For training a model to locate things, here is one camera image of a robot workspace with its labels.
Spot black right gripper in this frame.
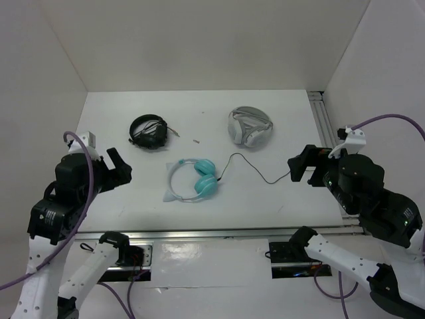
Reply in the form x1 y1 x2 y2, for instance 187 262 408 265
285 142 355 212

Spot black headphones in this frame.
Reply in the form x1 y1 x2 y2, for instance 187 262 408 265
128 114 179 150

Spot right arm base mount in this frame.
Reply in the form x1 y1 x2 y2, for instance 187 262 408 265
264 242 332 279

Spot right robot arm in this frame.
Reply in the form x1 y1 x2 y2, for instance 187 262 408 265
288 145 424 318

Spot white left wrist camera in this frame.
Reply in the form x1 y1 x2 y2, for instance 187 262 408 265
64 131 100 160

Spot teal cat-ear headphones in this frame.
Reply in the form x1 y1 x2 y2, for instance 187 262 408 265
163 158 218 203

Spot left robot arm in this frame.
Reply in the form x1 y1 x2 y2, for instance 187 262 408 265
12 148 131 318

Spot white grey headphones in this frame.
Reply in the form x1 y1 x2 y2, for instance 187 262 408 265
228 106 274 148

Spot aluminium rail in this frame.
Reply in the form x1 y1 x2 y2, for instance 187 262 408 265
307 91 337 148
75 224 366 241

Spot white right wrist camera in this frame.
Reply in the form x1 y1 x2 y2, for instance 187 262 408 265
328 126 367 159

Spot aluminium right side rail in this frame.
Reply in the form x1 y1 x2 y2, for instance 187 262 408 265
307 91 337 148

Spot aluminium front rail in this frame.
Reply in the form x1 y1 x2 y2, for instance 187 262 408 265
75 224 366 241

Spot black headphone cable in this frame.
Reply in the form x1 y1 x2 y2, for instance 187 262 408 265
217 152 292 185

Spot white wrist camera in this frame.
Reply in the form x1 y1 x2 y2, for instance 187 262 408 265
64 131 100 160
328 126 367 159

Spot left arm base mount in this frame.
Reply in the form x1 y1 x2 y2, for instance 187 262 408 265
100 244 153 282

